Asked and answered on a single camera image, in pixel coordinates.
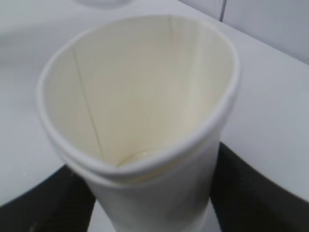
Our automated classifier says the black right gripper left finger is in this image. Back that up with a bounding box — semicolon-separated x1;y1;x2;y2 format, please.
0;166;96;232

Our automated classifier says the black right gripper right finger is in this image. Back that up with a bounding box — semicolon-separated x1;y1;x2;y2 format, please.
211;143;309;232

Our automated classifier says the white paper cup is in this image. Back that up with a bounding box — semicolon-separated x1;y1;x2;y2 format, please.
37;14;241;232

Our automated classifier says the clear plastic water bottle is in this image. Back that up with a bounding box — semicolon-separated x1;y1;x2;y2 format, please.
77;0;131;7

